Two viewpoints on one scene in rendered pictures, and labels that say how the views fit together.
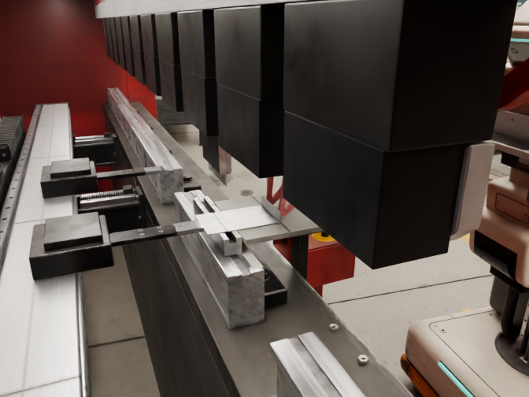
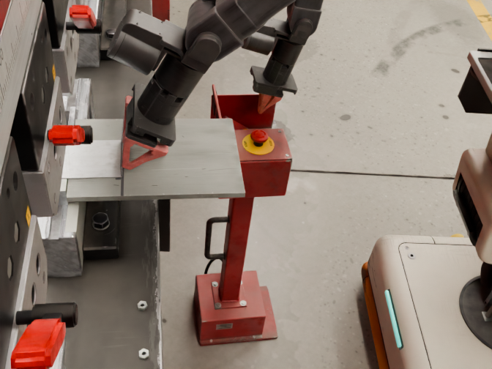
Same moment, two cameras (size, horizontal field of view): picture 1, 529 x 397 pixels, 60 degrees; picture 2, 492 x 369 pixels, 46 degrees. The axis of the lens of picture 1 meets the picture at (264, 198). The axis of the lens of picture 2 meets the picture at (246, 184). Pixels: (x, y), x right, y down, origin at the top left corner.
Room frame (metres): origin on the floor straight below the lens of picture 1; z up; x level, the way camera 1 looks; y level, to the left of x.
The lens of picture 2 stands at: (0.15, -0.31, 1.63)
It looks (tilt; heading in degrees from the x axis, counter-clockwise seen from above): 45 degrees down; 9
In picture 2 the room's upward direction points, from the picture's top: 8 degrees clockwise
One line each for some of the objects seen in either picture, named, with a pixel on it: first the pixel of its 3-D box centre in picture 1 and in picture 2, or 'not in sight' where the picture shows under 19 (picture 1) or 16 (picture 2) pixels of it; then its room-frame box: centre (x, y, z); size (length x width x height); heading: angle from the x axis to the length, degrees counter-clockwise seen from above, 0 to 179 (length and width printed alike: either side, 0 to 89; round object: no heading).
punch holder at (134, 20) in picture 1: (152, 49); not in sight; (1.27, 0.30, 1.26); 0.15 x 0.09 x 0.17; 22
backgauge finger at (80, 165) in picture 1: (105, 172); not in sight; (0.98, 0.36, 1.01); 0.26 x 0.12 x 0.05; 112
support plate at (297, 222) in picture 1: (294, 210); (157, 156); (0.79, -0.06, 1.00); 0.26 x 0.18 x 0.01; 112
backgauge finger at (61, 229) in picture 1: (122, 233); not in sight; (0.66, 0.23, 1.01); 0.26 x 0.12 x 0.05; 112
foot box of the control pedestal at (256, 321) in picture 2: not in sight; (236, 304); (1.18, -0.16, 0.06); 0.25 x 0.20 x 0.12; 114
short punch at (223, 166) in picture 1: (216, 150); not in sight; (0.74, 0.08, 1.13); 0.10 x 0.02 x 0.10; 22
